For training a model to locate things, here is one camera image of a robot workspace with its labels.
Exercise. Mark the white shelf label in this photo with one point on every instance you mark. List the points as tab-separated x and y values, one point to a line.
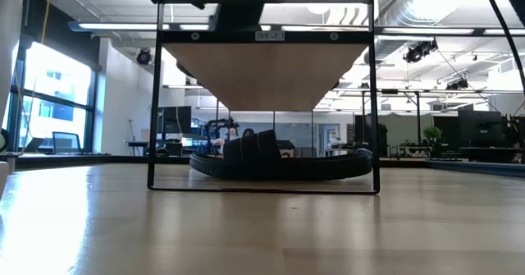
269	36

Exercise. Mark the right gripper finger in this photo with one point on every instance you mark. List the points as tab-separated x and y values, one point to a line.
242	4

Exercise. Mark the black computer monitor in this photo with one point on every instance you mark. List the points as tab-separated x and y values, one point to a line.
477	127
176	120

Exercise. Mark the dark laptop screen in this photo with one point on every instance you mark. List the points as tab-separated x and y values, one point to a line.
66	143

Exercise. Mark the silver ventilation duct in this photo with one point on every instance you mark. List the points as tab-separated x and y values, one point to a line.
402	8

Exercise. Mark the round black ceiling camera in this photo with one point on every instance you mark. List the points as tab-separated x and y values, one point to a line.
144	56

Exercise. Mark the blue mat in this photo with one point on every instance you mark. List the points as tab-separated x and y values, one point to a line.
484	169

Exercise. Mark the blue chair back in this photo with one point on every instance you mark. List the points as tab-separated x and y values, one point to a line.
365	152

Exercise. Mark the black frame wooden shelf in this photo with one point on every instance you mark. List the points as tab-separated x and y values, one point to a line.
266	78

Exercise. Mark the black slide sandal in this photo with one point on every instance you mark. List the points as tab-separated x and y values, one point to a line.
287	170

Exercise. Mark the green potted plant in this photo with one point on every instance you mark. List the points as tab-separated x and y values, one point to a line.
432	135

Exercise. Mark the black ceiling spotlight cluster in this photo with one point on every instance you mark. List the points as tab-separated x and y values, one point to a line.
457	85
418	51

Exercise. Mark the black table edge rail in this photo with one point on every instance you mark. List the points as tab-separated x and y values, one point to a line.
102	160

